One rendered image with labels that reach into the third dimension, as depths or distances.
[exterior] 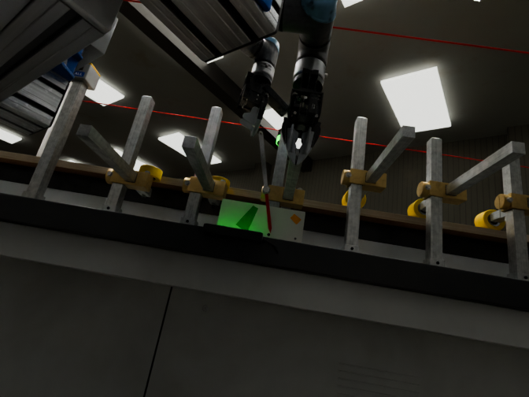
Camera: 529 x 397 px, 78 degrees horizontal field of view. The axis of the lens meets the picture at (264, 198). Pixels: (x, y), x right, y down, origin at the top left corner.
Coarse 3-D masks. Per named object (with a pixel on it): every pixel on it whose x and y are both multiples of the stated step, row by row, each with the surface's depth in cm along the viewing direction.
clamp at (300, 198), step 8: (272, 192) 102; (280, 192) 102; (296, 192) 102; (304, 192) 102; (264, 200) 103; (272, 200) 102; (280, 200) 101; (288, 200) 101; (296, 200) 101; (296, 208) 105
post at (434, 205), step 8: (432, 144) 108; (440, 144) 108; (432, 152) 108; (440, 152) 108; (432, 160) 107; (440, 160) 107; (432, 168) 106; (440, 168) 106; (432, 176) 105; (440, 176) 105; (432, 200) 102; (440, 200) 102; (432, 208) 101; (440, 208) 101; (432, 216) 101; (440, 216) 101; (432, 224) 100; (440, 224) 100; (432, 232) 99; (440, 232) 99; (432, 240) 98; (440, 240) 98; (432, 248) 97; (440, 248) 97; (432, 256) 97; (440, 256) 97
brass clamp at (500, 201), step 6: (498, 198) 104; (504, 198) 102; (510, 198) 101; (516, 198) 102; (522, 198) 102; (498, 204) 104; (504, 204) 102; (510, 204) 101; (516, 204) 101; (522, 204) 101; (504, 210) 104; (528, 210) 101; (528, 216) 105
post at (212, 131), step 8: (216, 112) 112; (216, 120) 111; (208, 128) 110; (216, 128) 111; (208, 136) 109; (216, 136) 112; (208, 144) 108; (208, 152) 107; (208, 160) 106; (192, 192) 103; (192, 200) 102; (200, 200) 104; (192, 208) 101; (184, 216) 100; (192, 216) 100
